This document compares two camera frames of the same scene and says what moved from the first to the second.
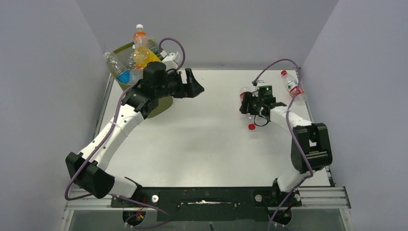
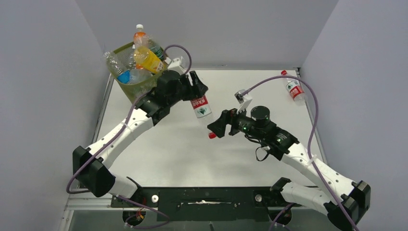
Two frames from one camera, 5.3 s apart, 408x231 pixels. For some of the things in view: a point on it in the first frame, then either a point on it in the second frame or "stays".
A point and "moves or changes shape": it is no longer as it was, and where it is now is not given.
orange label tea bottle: [140, 38] stays
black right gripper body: [254, 108] → [243, 123]
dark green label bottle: [155, 48] stays
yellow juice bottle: [142, 56] stays
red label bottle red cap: [250, 118] moves or changes shape
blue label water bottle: [122, 73] stays
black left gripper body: [173, 85] stays
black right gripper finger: [248, 98] → [232, 113]
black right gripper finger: [244, 107] → [219, 126]
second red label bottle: [292, 85] stays
